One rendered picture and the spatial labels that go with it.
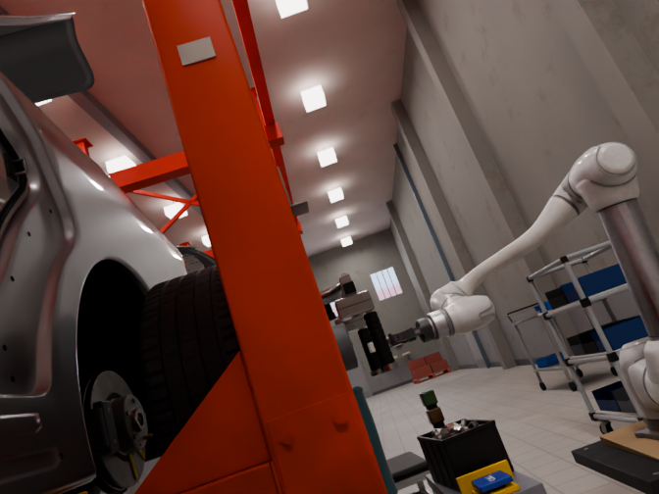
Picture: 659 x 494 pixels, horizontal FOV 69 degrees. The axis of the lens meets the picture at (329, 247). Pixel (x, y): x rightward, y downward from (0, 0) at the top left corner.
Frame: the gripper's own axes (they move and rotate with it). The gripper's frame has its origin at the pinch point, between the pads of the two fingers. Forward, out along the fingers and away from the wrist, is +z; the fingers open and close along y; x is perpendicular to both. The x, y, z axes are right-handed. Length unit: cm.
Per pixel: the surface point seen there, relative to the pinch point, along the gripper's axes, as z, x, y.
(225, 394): 32, -3, -70
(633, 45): -282, 156, 157
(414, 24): -296, 494, 504
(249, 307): 24, 10, -71
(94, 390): 74, 12, -23
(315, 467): 21, -18, -72
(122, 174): 147, 252, 280
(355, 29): -222, 566, 569
